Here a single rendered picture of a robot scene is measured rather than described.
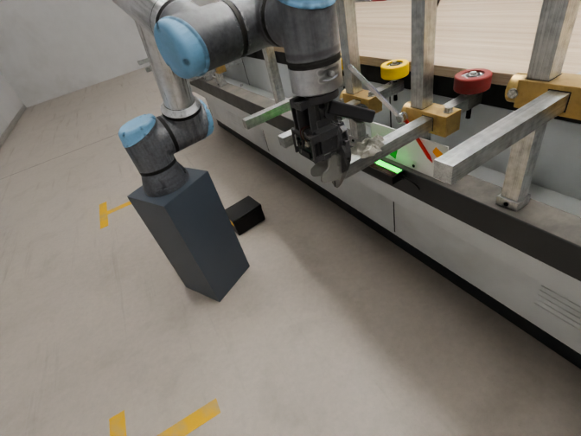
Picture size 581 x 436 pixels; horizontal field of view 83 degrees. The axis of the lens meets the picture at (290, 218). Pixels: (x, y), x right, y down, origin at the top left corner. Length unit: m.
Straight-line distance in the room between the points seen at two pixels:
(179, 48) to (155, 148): 0.79
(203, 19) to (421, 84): 0.49
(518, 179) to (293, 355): 1.01
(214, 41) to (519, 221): 0.67
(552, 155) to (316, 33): 0.67
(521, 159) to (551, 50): 0.20
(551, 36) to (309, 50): 0.37
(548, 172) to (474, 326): 0.67
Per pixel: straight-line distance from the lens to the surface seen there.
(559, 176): 1.04
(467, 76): 0.95
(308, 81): 0.58
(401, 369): 1.36
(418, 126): 0.82
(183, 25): 0.59
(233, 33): 0.61
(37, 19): 8.61
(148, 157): 1.35
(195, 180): 1.40
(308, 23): 0.56
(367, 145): 0.74
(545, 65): 0.71
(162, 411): 1.53
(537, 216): 0.84
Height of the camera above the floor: 1.22
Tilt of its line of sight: 38 degrees down
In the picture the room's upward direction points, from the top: 16 degrees counter-clockwise
